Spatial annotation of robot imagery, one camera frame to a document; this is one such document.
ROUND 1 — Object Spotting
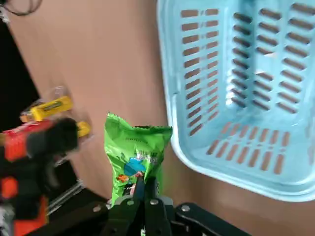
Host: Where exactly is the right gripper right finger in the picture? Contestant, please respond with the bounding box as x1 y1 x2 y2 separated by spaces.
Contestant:
145 177 247 236

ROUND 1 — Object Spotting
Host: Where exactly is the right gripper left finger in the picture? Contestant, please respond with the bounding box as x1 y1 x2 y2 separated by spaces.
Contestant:
93 177 145 236

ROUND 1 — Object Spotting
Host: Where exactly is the green snack packet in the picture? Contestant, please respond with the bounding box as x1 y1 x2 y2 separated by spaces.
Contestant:
104 112 173 206

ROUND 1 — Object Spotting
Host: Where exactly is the light blue plastic basket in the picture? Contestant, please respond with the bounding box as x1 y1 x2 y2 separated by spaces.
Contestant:
156 0 315 203

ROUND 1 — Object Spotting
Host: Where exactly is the yellow label drink bottle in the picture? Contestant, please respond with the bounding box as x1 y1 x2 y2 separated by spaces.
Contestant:
75 120 91 138
20 96 74 123

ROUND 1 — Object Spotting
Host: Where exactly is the black desk cable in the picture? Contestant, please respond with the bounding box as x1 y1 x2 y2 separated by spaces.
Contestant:
0 0 44 17

